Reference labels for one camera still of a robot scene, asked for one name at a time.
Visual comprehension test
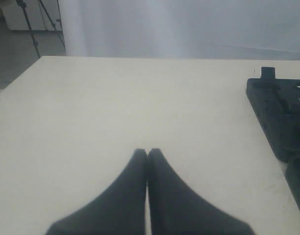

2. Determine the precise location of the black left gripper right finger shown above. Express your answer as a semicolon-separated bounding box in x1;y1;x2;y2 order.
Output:
148;148;254;235

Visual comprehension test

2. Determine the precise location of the black tripod stand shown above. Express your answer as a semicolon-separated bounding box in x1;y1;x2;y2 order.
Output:
0;0;66;83

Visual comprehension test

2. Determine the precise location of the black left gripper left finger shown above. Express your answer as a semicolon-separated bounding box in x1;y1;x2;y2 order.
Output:
47;149;147;235

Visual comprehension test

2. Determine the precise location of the black plastic tool case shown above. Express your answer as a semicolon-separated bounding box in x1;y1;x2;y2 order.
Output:
246;67;300;211

